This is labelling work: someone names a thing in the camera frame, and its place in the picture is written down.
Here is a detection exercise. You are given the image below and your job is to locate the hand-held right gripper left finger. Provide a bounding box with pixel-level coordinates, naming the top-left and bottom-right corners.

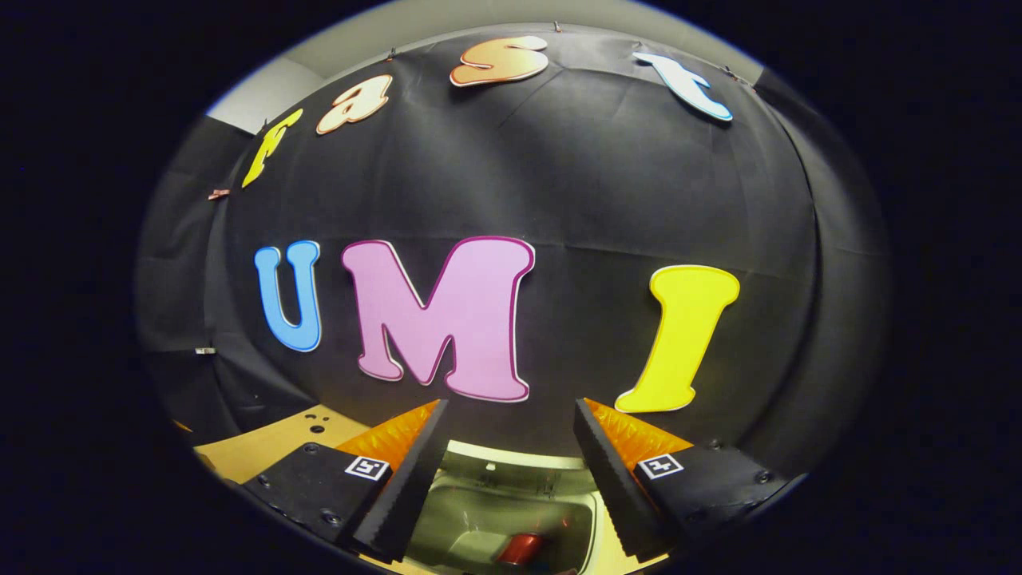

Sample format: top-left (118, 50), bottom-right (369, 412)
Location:
top-left (240, 398), bottom-right (450, 562)

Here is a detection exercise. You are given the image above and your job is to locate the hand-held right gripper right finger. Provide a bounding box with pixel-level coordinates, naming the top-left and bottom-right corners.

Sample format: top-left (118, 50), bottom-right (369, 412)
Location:
top-left (572, 398), bottom-right (791, 562)

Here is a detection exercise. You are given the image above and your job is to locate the green desktop garbage bin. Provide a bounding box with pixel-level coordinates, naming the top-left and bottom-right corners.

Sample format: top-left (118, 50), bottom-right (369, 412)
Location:
top-left (403, 439), bottom-right (601, 575)

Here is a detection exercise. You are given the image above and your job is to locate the red pop can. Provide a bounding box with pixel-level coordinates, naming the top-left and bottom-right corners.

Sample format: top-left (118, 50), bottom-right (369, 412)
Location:
top-left (495, 533), bottom-right (549, 567)

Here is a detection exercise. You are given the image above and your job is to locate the wooden desktop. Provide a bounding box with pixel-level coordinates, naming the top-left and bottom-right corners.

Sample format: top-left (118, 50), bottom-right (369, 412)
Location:
top-left (172, 403), bottom-right (671, 575)

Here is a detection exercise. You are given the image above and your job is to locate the black backdrop cloth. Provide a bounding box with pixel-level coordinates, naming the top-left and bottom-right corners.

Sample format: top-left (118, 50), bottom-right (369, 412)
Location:
top-left (136, 22), bottom-right (891, 480)

